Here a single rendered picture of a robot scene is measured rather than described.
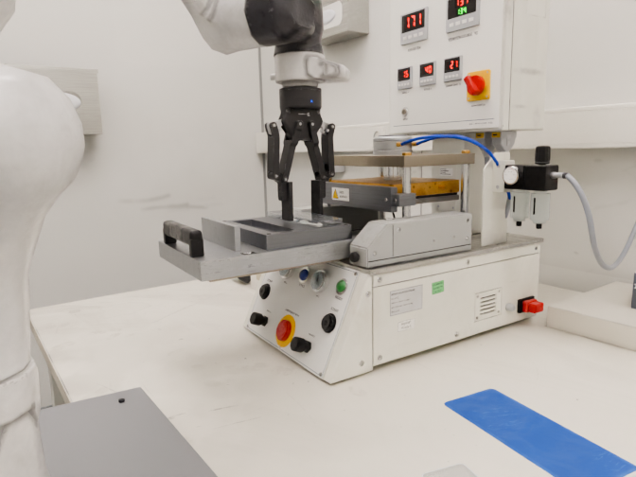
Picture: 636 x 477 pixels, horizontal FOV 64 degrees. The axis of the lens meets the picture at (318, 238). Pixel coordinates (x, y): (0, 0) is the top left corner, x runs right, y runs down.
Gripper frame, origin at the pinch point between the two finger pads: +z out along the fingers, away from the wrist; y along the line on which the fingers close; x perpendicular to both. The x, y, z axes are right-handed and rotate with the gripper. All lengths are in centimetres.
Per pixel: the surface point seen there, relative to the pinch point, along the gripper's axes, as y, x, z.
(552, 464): -5, 48, 28
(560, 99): -77, 1, -22
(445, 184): -26.2, 10.2, -2.6
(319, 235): 2.7, 9.7, 4.6
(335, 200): -11.6, -6.1, 0.7
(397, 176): -21.4, 1.7, -4.0
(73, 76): 18, -134, -39
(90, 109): 13, -135, -27
